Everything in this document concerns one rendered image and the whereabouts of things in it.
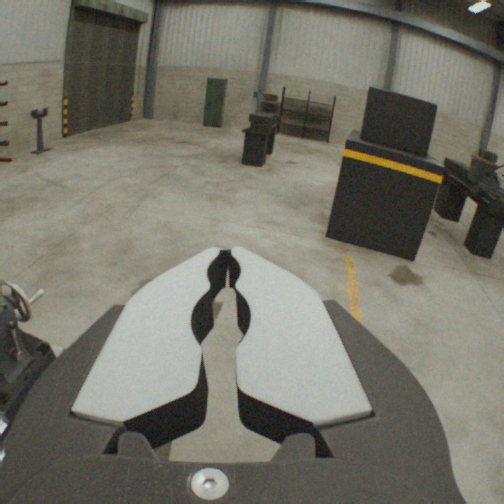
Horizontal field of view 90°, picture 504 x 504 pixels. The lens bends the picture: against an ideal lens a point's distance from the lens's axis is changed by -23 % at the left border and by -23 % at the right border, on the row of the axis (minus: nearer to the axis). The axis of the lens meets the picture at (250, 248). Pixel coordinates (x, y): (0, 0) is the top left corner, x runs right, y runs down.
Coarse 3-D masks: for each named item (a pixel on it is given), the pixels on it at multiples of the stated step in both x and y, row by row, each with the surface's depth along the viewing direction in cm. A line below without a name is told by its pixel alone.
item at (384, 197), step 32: (384, 96) 338; (384, 128) 355; (416, 128) 340; (352, 160) 349; (384, 160) 335; (416, 160) 322; (352, 192) 364; (384, 192) 350; (416, 192) 336; (352, 224) 380; (384, 224) 366; (416, 224) 351
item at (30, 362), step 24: (0, 288) 73; (0, 312) 62; (24, 312) 76; (0, 336) 62; (24, 336) 81; (0, 360) 63; (24, 360) 72; (48, 360) 81; (0, 384) 63; (24, 384) 69; (0, 408) 58
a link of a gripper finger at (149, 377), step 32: (224, 256) 12; (160, 288) 10; (192, 288) 10; (128, 320) 8; (160, 320) 8; (192, 320) 8; (128, 352) 7; (160, 352) 7; (192, 352) 7; (96, 384) 6; (128, 384) 6; (160, 384) 6; (192, 384) 6; (96, 416) 5; (128, 416) 6; (160, 416) 6; (192, 416) 7; (160, 448) 7
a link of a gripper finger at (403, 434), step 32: (352, 320) 8; (352, 352) 7; (384, 352) 7; (384, 384) 6; (416, 384) 6; (384, 416) 5; (416, 416) 5; (320, 448) 5; (352, 448) 5; (384, 448) 5; (416, 448) 5; (448, 448) 4; (416, 480) 4; (448, 480) 4
